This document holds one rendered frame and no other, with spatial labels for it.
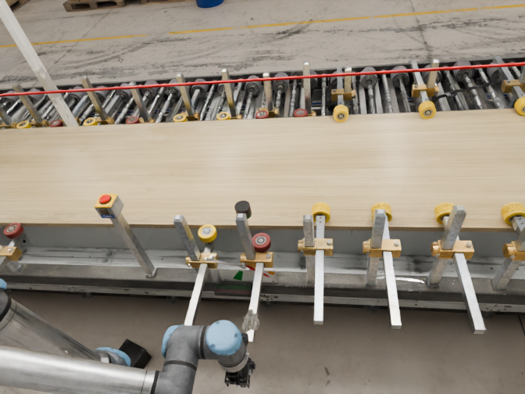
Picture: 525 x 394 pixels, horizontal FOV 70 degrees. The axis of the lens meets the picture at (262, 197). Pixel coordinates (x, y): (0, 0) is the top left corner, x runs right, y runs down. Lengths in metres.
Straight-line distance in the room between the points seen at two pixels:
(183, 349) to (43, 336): 0.44
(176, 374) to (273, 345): 1.32
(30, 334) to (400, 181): 1.52
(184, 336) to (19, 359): 0.39
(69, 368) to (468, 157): 1.78
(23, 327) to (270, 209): 1.02
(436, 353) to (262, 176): 1.36
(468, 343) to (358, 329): 0.59
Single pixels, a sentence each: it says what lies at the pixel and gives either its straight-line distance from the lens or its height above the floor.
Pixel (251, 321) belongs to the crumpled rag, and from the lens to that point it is 1.46.
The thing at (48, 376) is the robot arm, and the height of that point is 1.31.
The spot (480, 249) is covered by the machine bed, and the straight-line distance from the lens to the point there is 1.97.
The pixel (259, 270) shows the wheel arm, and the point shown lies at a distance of 1.57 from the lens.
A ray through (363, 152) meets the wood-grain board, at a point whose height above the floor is 0.90.
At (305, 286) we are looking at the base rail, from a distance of 1.70.
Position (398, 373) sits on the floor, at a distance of 2.32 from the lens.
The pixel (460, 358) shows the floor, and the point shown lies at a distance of 2.43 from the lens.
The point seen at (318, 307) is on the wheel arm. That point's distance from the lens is 1.36.
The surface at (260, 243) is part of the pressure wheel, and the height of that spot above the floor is 0.90.
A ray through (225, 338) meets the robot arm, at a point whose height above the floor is 1.20.
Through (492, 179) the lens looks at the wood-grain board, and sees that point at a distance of 1.95.
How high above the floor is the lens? 2.17
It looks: 46 degrees down
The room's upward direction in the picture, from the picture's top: 11 degrees counter-clockwise
